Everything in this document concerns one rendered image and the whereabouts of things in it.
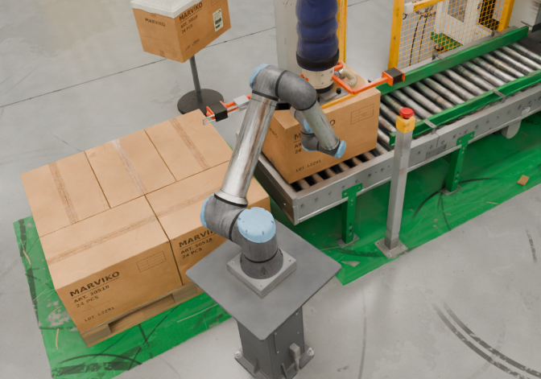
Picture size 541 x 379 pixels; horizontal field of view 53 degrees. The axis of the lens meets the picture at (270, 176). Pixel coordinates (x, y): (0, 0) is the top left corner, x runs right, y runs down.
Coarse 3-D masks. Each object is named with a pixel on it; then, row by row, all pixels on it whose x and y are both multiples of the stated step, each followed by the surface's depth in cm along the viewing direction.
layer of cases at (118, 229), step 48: (144, 144) 347; (192, 144) 343; (48, 192) 320; (96, 192) 317; (144, 192) 314; (192, 192) 311; (48, 240) 292; (96, 240) 290; (144, 240) 287; (192, 240) 295; (96, 288) 281; (144, 288) 299
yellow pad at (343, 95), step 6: (336, 90) 297; (342, 90) 299; (318, 96) 298; (336, 96) 296; (342, 96) 296; (348, 96) 296; (354, 96) 299; (318, 102) 292; (324, 102) 292; (330, 102) 293; (336, 102) 294; (324, 108) 292
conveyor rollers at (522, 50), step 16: (512, 48) 404; (464, 64) 389; (480, 64) 388; (496, 64) 387; (512, 64) 385; (528, 64) 384; (432, 80) 374; (448, 80) 373; (464, 80) 372; (480, 80) 370; (496, 80) 369; (512, 80) 368; (384, 96) 366; (400, 96) 365; (416, 96) 364; (432, 96) 363; (448, 96) 362; (464, 96) 362; (512, 96) 361; (384, 112) 355; (416, 112) 354; (432, 112) 354; (384, 128) 345; (352, 160) 322; (368, 160) 322
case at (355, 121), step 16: (368, 96) 298; (288, 112) 292; (336, 112) 293; (352, 112) 299; (368, 112) 305; (272, 128) 299; (288, 128) 283; (336, 128) 300; (352, 128) 307; (368, 128) 313; (272, 144) 309; (288, 144) 290; (352, 144) 315; (368, 144) 322; (272, 160) 320; (288, 160) 298; (304, 160) 304; (320, 160) 310; (336, 160) 317; (288, 176) 306; (304, 176) 312
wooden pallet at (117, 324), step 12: (180, 288) 313; (192, 288) 319; (156, 300) 309; (168, 300) 321; (180, 300) 320; (132, 312) 317; (144, 312) 316; (156, 312) 316; (108, 324) 308; (120, 324) 311; (132, 324) 311; (84, 336) 297; (96, 336) 302; (108, 336) 307
